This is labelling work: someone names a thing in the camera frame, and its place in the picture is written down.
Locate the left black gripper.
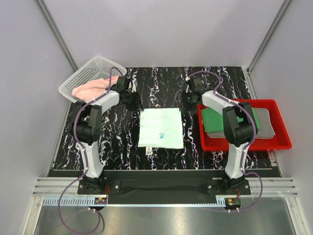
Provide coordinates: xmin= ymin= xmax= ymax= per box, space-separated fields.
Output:
xmin=122 ymin=90 xmax=143 ymax=112

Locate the white towel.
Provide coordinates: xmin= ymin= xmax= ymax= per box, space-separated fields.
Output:
xmin=138 ymin=108 xmax=184 ymax=149

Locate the green towel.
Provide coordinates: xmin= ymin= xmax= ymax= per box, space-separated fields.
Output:
xmin=201 ymin=107 xmax=260 ymax=133

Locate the pink towel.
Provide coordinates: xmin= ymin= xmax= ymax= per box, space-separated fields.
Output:
xmin=71 ymin=76 xmax=118 ymax=102

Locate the grey towel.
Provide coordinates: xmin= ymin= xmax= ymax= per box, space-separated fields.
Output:
xmin=204 ymin=108 xmax=275 ymax=139

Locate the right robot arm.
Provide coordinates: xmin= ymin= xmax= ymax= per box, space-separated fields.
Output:
xmin=179 ymin=77 xmax=257 ymax=194

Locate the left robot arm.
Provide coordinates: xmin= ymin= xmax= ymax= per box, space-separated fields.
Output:
xmin=71 ymin=76 xmax=143 ymax=194

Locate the white plastic basket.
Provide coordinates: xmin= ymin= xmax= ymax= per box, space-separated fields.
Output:
xmin=58 ymin=56 xmax=127 ymax=103

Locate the red plastic tray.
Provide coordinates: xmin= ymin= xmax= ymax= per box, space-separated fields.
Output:
xmin=197 ymin=99 xmax=292 ymax=152

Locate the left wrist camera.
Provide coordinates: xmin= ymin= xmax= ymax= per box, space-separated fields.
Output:
xmin=114 ymin=76 xmax=136 ymax=93

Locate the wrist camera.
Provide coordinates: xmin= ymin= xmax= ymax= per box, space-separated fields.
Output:
xmin=185 ymin=77 xmax=208 ymax=93
xmin=114 ymin=76 xmax=136 ymax=93

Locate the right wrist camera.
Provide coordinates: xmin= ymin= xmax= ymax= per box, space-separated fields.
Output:
xmin=185 ymin=77 xmax=208 ymax=93

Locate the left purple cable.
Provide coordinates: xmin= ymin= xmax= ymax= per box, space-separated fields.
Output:
xmin=57 ymin=66 xmax=125 ymax=233

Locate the purple cable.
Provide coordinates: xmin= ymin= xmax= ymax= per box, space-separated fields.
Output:
xmin=187 ymin=70 xmax=264 ymax=213
xmin=57 ymin=66 xmax=125 ymax=233

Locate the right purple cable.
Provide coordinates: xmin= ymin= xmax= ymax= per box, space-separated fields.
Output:
xmin=187 ymin=70 xmax=264 ymax=213

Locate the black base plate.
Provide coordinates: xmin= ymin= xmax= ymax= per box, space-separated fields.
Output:
xmin=77 ymin=178 xmax=251 ymax=195

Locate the white slotted cable duct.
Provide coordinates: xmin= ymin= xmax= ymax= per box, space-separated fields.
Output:
xmin=43 ymin=197 xmax=108 ymax=207

